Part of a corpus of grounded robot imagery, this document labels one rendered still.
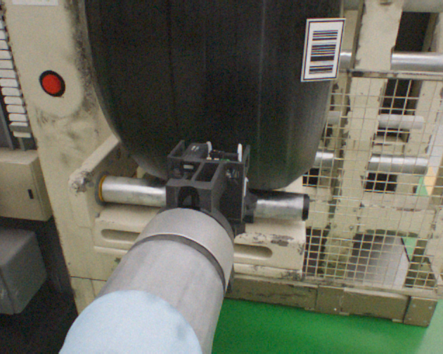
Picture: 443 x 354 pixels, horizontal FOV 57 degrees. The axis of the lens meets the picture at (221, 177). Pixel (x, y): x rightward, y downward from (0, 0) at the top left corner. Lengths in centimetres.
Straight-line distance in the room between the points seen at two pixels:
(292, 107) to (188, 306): 28
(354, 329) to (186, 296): 150
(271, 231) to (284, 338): 100
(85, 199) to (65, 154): 15
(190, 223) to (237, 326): 137
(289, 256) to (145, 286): 45
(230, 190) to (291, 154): 15
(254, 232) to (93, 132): 33
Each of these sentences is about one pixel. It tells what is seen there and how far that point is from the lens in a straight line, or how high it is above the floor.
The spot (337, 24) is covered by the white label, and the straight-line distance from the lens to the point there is 44.
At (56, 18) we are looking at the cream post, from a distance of 71.
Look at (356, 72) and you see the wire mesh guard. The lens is 106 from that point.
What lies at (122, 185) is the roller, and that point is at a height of 92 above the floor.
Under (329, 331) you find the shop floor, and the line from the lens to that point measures 168.
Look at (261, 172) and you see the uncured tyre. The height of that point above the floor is 101.
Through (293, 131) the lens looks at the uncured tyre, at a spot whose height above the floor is 108.
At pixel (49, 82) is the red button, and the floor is 106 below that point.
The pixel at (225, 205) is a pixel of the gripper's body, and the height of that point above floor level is 105.
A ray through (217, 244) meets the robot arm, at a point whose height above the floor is 108.
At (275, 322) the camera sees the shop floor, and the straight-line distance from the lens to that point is 167.
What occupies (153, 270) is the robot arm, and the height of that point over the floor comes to 110.
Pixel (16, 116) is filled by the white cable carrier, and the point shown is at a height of 99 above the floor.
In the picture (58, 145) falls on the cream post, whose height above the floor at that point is 95.
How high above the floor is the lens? 127
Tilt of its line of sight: 30 degrees down
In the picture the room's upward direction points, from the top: straight up
